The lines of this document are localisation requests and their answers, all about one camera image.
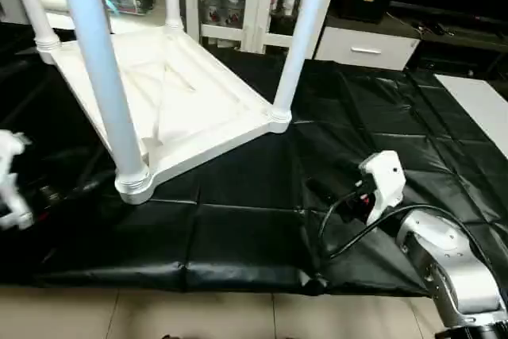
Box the white plastic table top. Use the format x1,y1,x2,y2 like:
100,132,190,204
40,25,293,205

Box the white drawer unit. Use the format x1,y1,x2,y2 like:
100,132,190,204
316,25,421,71

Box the white flat board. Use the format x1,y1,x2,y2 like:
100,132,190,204
435,73,508,157

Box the black work mat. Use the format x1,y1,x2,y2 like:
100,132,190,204
0,21,508,296

